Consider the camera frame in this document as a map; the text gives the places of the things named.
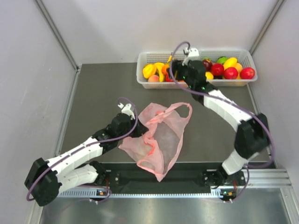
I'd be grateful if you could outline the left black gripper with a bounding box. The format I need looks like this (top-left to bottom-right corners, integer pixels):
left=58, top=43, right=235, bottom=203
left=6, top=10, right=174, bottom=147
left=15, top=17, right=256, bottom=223
left=117, top=115, right=149, bottom=140

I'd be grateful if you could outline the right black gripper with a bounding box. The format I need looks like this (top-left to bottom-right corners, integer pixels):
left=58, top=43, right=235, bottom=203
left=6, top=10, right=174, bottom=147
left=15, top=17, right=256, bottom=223
left=168, top=59, right=195, bottom=89

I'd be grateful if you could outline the green orange mango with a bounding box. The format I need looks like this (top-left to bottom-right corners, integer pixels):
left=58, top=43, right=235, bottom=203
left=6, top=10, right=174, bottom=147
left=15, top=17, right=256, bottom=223
left=161, top=64, right=170, bottom=76

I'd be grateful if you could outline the pink plastic bag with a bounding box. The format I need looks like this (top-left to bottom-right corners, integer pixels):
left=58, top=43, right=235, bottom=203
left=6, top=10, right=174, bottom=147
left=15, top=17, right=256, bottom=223
left=119, top=102, right=192, bottom=182

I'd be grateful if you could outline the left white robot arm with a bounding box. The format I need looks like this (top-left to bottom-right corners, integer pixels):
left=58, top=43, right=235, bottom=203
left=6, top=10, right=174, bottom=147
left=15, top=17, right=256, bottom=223
left=24, top=113, right=148, bottom=207

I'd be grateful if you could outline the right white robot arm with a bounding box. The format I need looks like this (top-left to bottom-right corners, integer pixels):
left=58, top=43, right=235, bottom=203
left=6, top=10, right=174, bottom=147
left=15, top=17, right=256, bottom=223
left=169, top=60, right=270, bottom=188

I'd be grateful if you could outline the peach fruit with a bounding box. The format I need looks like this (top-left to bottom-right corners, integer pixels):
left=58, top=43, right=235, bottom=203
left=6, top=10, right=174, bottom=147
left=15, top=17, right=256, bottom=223
left=148, top=75, right=159, bottom=83

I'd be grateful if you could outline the red apple in left basket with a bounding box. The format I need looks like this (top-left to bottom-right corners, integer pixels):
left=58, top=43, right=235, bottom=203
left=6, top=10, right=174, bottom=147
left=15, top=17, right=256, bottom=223
left=165, top=75, right=174, bottom=82

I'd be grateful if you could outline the yellow lemon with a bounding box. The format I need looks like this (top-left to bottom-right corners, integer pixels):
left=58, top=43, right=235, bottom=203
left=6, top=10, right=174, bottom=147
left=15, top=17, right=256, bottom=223
left=205, top=71, right=214, bottom=80

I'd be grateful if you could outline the dark red apple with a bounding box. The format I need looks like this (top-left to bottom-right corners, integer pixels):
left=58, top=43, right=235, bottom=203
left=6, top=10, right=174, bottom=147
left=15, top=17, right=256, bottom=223
left=202, top=59, right=213, bottom=71

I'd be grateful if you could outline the yellow banana bunch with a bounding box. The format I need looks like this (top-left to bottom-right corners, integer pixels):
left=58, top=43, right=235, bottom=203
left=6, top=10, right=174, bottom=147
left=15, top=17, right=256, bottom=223
left=154, top=62, right=165, bottom=82

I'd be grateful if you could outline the red apple middle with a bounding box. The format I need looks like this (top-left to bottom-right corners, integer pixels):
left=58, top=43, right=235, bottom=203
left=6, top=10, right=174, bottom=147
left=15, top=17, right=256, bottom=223
left=211, top=63, right=224, bottom=77

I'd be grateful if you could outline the green lime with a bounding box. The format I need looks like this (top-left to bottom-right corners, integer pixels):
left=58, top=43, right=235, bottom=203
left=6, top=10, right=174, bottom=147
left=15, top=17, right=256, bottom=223
left=216, top=56, right=228, bottom=64

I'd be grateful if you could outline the red apple front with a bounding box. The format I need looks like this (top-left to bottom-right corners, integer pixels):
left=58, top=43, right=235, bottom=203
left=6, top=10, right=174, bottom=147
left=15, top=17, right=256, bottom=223
left=223, top=67, right=238, bottom=79

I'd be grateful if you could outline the yellow mango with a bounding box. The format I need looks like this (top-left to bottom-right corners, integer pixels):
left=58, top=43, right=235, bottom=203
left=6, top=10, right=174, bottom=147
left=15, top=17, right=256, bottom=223
left=223, top=57, right=238, bottom=70

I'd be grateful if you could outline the left white plastic basket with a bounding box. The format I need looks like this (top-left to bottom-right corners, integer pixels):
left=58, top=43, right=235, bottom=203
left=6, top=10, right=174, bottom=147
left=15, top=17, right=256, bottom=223
left=136, top=51, right=178, bottom=89

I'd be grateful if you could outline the white plastic basket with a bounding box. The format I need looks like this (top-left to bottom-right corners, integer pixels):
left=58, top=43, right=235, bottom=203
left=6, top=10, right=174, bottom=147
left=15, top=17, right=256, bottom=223
left=194, top=48, right=258, bottom=87
left=136, top=51, right=178, bottom=89

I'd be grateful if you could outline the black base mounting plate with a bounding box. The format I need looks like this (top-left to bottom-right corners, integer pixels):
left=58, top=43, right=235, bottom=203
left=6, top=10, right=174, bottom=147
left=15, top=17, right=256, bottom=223
left=101, top=162, right=245, bottom=194

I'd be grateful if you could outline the right white plastic basket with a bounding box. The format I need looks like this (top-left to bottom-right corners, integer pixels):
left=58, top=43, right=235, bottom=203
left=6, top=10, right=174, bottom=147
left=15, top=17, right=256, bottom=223
left=194, top=48, right=258, bottom=87

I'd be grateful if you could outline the red apple right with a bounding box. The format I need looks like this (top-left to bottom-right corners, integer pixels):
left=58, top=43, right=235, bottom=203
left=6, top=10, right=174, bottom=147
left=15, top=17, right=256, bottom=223
left=240, top=67, right=256, bottom=79

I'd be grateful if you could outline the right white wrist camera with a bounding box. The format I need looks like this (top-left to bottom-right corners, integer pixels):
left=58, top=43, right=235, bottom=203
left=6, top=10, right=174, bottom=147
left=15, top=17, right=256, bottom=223
left=182, top=48, right=199, bottom=66

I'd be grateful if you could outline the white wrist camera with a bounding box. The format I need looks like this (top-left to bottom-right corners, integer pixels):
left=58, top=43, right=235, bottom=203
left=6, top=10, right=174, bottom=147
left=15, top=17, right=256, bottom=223
left=182, top=48, right=199, bottom=66
left=118, top=103, right=135, bottom=120

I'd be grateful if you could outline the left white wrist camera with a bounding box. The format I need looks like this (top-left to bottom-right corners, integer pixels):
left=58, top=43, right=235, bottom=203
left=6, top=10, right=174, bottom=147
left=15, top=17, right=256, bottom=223
left=118, top=103, right=135, bottom=120

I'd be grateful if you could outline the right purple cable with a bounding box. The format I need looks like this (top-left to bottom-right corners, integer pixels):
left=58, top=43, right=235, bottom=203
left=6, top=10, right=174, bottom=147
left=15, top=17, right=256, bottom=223
left=169, top=42, right=276, bottom=187

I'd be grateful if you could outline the purple cable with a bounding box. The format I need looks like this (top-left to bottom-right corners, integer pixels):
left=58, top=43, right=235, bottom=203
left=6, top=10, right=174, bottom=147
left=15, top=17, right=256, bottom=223
left=169, top=42, right=276, bottom=187
left=25, top=97, right=138, bottom=202

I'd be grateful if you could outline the grey slotted cable duct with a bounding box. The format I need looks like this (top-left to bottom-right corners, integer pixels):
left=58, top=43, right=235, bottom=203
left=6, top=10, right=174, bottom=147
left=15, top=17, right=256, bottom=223
left=57, top=187, right=233, bottom=199

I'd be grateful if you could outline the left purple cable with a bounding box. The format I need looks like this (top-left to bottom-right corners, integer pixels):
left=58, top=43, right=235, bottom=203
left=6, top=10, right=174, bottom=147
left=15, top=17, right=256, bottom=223
left=25, top=97, right=138, bottom=202

